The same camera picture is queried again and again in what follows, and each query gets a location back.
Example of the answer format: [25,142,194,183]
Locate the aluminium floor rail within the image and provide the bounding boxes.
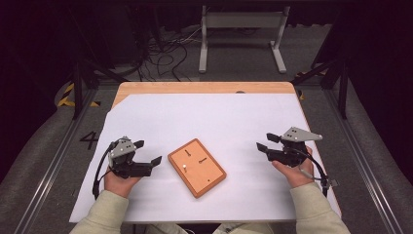
[323,88,404,234]
[13,88,99,234]

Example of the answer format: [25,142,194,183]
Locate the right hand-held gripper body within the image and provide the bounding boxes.
[266,126,323,169]

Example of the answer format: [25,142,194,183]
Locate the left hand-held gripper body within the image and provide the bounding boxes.
[108,136,154,179]

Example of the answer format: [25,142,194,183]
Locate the person's left hand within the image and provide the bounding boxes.
[103,166,143,199]

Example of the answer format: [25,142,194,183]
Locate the white paper sheet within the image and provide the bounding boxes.
[68,93,342,224]

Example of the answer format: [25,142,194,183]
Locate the black metal stand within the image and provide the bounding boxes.
[63,6,129,121]
[291,53,351,120]

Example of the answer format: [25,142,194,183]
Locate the yellow and black hazard tape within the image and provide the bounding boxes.
[56,82,101,108]

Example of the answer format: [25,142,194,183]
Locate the white metal stand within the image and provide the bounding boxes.
[198,5,291,75]

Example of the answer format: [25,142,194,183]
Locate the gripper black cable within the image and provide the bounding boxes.
[299,151,339,198]
[92,141,115,200]

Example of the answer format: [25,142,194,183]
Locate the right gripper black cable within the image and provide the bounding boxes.
[299,151,339,198]

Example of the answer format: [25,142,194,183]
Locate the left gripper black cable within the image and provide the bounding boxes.
[92,141,115,200]

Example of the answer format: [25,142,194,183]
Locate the tangle of black floor cables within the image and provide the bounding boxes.
[138,27,203,83]

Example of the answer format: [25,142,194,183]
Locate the person's right hand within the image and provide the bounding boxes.
[271,145,316,189]

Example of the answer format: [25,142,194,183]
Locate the wooden picture frame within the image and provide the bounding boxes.
[167,137,228,199]

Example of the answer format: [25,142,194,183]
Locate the person's legs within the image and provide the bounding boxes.
[142,221,277,234]

